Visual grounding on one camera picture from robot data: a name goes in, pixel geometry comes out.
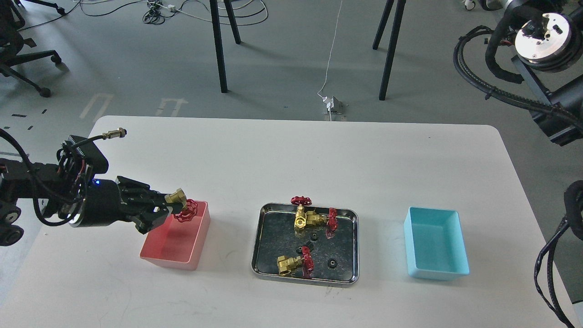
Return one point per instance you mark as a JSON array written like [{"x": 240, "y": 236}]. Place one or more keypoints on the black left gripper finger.
[
  {"x": 160, "y": 200},
  {"x": 154, "y": 216}
]

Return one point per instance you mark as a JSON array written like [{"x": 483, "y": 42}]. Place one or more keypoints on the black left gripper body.
[{"x": 109, "y": 201}]

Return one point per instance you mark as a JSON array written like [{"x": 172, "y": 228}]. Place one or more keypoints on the brass valve red handle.
[
  {"x": 183, "y": 209},
  {"x": 286, "y": 265},
  {"x": 330, "y": 221},
  {"x": 300, "y": 219}
]

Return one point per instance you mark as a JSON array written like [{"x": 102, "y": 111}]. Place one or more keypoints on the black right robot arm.
[{"x": 533, "y": 36}]

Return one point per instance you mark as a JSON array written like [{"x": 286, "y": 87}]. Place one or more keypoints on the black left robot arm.
[{"x": 70, "y": 193}]

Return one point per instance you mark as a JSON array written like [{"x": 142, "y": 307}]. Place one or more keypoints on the pink plastic box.
[{"x": 178, "y": 245}]

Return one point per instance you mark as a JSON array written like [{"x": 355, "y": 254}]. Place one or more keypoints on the blue plastic box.
[{"x": 434, "y": 244}]

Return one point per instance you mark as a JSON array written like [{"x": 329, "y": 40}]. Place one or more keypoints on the metal tray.
[{"x": 275, "y": 236}]

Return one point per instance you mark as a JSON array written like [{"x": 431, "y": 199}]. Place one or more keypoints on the black office chair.
[{"x": 12, "y": 42}]

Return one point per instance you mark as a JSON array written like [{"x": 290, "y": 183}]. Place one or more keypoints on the black tripod leg right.
[{"x": 397, "y": 7}]

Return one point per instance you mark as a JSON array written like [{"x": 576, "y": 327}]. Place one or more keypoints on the white chair base caster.
[{"x": 469, "y": 4}]

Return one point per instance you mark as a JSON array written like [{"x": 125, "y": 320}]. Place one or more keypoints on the brass valve red handle bottom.
[{"x": 286, "y": 265}]

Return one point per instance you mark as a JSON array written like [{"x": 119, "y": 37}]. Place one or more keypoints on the brass valve red handle top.
[{"x": 300, "y": 219}]

